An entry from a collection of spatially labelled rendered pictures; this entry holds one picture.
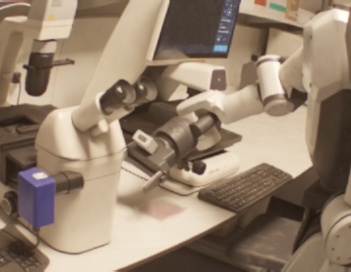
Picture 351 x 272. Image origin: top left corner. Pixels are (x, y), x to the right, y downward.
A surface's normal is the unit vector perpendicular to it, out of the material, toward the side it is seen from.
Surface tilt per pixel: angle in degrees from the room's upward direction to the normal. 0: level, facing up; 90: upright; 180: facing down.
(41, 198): 90
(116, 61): 90
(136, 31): 90
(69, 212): 91
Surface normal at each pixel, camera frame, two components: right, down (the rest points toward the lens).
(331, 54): -0.79, -0.03
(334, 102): -0.81, 0.18
